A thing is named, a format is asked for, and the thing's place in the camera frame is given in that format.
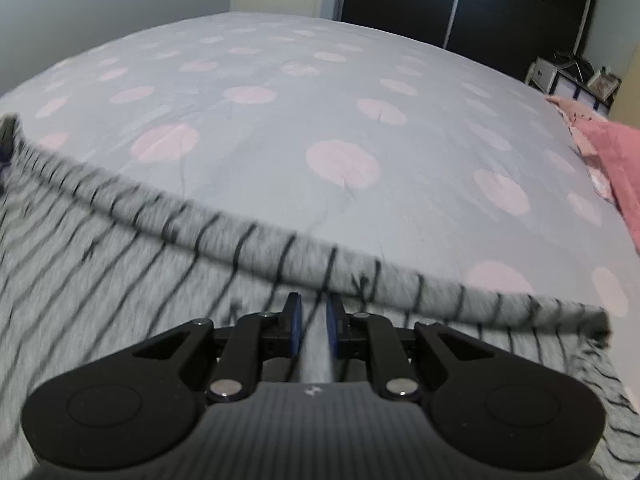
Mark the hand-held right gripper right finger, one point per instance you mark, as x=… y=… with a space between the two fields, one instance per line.
x=332 y=327

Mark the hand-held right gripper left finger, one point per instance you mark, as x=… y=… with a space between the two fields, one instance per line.
x=295 y=327

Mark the grey striped shirt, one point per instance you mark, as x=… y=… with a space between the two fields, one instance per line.
x=125 y=260

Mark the bed with polka dot sheet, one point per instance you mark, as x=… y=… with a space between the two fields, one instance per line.
x=300 y=110

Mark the pink blanket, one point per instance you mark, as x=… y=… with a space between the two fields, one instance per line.
x=620 y=160

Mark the white storage unit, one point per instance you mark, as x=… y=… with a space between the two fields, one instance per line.
x=547 y=72

